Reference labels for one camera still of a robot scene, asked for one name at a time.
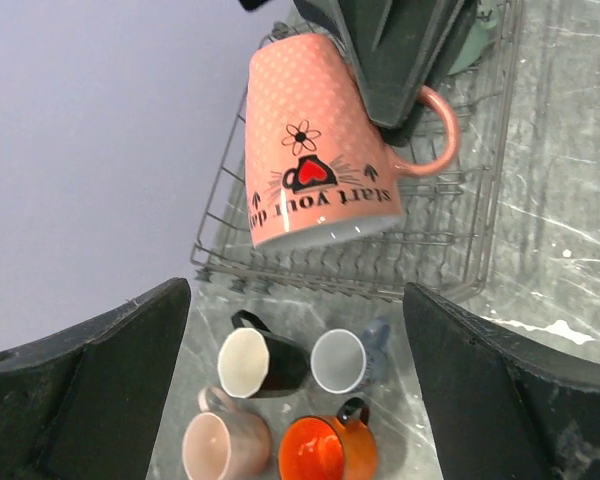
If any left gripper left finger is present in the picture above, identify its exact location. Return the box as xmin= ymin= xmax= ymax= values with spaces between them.
xmin=0 ymin=278 xmax=191 ymax=479

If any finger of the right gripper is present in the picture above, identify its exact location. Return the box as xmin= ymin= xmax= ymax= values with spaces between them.
xmin=294 ymin=0 xmax=466 ymax=129

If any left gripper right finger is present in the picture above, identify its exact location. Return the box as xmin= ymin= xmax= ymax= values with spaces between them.
xmin=403 ymin=283 xmax=600 ymax=479

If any light pink mug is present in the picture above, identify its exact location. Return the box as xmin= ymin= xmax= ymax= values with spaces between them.
xmin=182 ymin=386 xmax=273 ymax=480

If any salmon printed mug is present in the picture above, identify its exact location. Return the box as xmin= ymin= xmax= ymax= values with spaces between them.
xmin=244 ymin=33 xmax=461 ymax=250

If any blue printed mug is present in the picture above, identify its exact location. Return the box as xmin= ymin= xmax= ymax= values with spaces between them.
xmin=310 ymin=317 xmax=391 ymax=395

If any black faceted mug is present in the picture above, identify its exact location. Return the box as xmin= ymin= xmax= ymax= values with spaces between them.
xmin=217 ymin=310 xmax=310 ymax=399

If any orange enamel mug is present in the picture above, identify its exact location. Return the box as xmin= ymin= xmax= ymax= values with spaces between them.
xmin=277 ymin=397 xmax=378 ymax=480

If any mint green mug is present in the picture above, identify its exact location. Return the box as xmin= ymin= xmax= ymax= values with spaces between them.
xmin=449 ymin=1 xmax=502 ymax=75

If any grey wire dish rack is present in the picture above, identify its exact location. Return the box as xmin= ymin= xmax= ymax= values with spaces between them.
xmin=190 ymin=1 xmax=524 ymax=301

